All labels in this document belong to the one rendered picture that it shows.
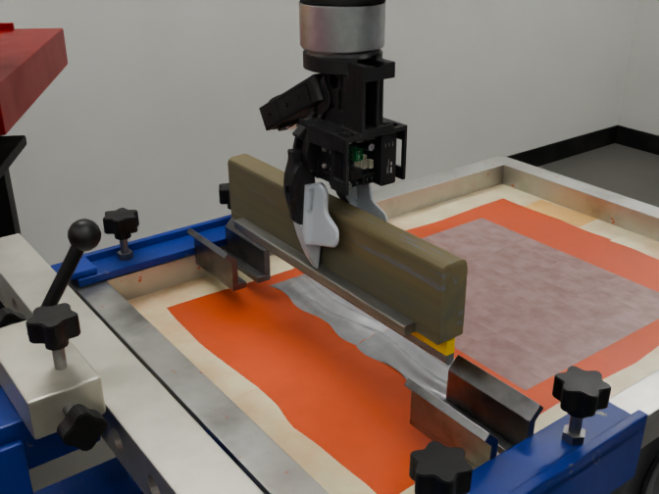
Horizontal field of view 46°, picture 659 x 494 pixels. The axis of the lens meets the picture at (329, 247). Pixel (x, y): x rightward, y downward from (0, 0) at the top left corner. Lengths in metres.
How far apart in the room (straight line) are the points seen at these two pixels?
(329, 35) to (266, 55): 2.43
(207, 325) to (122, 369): 0.24
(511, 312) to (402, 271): 0.31
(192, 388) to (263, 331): 0.17
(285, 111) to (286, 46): 2.39
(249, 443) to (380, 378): 0.19
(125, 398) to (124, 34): 2.23
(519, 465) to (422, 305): 0.15
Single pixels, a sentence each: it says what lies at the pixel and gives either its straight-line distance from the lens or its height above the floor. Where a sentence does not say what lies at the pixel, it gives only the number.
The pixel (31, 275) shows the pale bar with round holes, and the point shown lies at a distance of 0.90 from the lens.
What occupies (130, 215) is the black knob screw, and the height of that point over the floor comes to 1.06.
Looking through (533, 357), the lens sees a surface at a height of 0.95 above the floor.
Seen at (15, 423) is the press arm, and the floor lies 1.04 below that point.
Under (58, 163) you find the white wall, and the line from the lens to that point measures 2.82.
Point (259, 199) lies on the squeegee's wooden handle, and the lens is 0.85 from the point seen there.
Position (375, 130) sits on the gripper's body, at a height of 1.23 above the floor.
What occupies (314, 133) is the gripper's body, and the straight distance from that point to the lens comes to 0.70.
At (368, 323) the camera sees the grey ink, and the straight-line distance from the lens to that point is 0.91.
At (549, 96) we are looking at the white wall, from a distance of 4.40.
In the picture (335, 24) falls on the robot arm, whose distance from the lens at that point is 0.67.
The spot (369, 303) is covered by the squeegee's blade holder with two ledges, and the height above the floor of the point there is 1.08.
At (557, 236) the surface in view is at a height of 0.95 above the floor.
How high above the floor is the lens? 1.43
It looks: 25 degrees down
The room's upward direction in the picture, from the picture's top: straight up
